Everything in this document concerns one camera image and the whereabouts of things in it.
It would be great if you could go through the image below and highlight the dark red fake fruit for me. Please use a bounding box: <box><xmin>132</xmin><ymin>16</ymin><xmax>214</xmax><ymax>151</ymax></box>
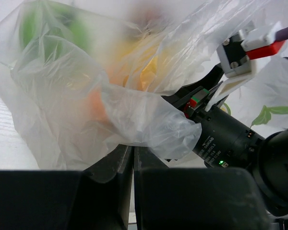
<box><xmin>126</xmin><ymin>1</ymin><xmax>173</xmax><ymax>38</ymax></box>

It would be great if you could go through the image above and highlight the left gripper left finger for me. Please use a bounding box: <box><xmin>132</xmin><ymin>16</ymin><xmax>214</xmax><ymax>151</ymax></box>
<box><xmin>0</xmin><ymin>145</ymin><xmax>134</xmax><ymax>230</ymax></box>

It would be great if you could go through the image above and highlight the green fake fruit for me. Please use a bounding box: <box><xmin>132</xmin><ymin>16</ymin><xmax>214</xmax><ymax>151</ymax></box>
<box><xmin>19</xmin><ymin>0</ymin><xmax>92</xmax><ymax>60</ymax></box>

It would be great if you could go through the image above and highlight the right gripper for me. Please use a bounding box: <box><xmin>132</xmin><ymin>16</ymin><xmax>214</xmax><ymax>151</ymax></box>
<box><xmin>163</xmin><ymin>64</ymin><xmax>263</xmax><ymax>169</ymax></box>

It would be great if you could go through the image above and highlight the orange fake fruit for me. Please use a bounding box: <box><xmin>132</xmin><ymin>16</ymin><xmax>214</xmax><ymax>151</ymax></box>
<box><xmin>87</xmin><ymin>87</ymin><xmax>110</xmax><ymax>125</ymax></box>

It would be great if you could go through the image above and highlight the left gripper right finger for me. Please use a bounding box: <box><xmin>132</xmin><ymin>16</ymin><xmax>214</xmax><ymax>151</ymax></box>
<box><xmin>134</xmin><ymin>147</ymin><xmax>271</xmax><ymax>230</ymax></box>

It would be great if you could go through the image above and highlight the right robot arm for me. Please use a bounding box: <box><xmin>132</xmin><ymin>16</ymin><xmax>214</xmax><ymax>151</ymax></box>
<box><xmin>165</xmin><ymin>65</ymin><xmax>288</xmax><ymax>217</ymax></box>

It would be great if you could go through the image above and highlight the translucent plastic bag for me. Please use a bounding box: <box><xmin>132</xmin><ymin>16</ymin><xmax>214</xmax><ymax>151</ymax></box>
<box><xmin>0</xmin><ymin>0</ymin><xmax>288</xmax><ymax>170</ymax></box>

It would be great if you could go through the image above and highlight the yellow fake lemon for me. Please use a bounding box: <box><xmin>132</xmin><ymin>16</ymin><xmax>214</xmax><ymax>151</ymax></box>
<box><xmin>107</xmin><ymin>35</ymin><xmax>169</xmax><ymax>92</ymax></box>

